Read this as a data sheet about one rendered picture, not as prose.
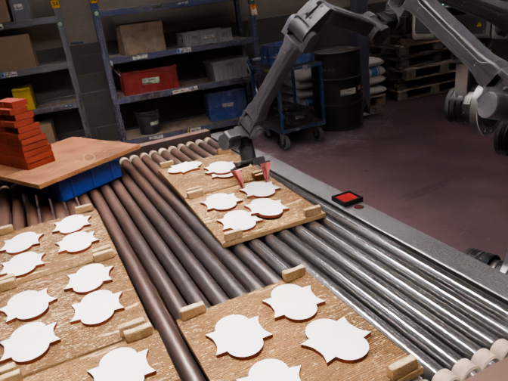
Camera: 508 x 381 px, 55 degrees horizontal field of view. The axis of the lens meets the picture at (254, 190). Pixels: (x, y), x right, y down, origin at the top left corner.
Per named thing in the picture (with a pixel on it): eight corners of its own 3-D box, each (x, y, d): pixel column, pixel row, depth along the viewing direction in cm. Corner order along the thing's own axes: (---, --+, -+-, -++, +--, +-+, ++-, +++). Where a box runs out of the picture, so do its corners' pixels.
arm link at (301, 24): (328, 6, 142) (307, -13, 146) (302, 46, 149) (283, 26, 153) (394, 29, 176) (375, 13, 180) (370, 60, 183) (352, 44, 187)
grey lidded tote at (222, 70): (240, 72, 648) (237, 54, 639) (251, 75, 616) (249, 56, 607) (204, 79, 630) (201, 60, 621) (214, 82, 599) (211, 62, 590)
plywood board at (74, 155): (73, 140, 247) (72, 136, 246) (140, 148, 218) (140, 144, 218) (-26, 174, 211) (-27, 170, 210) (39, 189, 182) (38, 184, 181)
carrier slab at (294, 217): (271, 180, 192) (271, 176, 191) (326, 217, 156) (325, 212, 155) (184, 202, 180) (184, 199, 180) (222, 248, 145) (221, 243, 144)
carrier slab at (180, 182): (231, 154, 228) (230, 151, 228) (270, 178, 193) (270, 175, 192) (158, 172, 216) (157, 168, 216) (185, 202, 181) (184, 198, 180)
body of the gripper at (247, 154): (265, 160, 180) (261, 140, 179) (240, 167, 177) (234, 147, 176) (259, 161, 186) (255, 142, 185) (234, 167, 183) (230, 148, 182)
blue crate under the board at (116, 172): (82, 168, 234) (76, 148, 231) (124, 176, 217) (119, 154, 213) (22, 193, 212) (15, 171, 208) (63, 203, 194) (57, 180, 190)
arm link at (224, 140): (264, 127, 173) (249, 111, 177) (240, 132, 166) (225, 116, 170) (252, 151, 181) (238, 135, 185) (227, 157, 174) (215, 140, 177)
